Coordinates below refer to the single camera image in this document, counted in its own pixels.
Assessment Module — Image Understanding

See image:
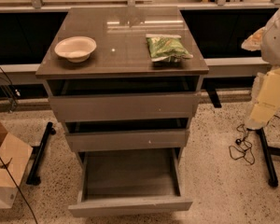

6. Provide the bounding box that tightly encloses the black cable at left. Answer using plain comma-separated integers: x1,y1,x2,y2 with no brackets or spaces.
0,59,39,224

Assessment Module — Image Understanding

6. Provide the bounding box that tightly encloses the grey drawer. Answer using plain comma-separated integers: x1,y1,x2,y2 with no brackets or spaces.
49,77,200,122
65,118,189,152

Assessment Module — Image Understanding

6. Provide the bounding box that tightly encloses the grey top drawer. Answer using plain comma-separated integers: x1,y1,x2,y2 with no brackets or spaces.
49,77,200,122

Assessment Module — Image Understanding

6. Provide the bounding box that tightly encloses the white paper bowl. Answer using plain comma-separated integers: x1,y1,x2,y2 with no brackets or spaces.
54,36,96,63

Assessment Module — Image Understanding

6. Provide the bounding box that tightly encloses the grey three-drawer cabinet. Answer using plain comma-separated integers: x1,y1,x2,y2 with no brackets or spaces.
35,6,210,218

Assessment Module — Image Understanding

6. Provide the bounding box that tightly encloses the open bottom drawer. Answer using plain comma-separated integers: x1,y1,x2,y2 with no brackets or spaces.
68,148,191,217

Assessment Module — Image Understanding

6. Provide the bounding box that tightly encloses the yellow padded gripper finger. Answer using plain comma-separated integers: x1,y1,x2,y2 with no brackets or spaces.
245,68,280,130

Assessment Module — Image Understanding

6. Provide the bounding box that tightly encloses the black floor stand leg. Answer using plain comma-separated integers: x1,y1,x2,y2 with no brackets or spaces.
256,129,280,188
26,122,56,186

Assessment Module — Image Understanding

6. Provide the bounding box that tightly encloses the black cable on floor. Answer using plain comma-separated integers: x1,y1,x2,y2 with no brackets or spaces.
229,123,256,166

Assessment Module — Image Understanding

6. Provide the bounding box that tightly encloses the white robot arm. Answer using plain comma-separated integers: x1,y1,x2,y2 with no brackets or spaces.
242,8,280,130

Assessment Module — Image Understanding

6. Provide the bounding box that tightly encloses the cardboard box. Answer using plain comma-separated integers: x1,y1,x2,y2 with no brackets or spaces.
0,122,33,209

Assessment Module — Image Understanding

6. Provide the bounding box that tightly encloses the black floor stand leg right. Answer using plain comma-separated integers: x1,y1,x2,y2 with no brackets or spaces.
256,129,280,188

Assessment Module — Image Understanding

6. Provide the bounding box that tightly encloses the grey middle drawer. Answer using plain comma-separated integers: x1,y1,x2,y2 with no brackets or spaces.
65,118,189,152

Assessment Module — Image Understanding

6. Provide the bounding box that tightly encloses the black floor stand leg left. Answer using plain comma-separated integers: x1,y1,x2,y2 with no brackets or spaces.
26,122,56,186

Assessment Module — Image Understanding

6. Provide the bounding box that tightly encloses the green jalapeno chip bag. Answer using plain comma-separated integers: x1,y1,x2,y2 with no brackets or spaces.
146,34,193,63

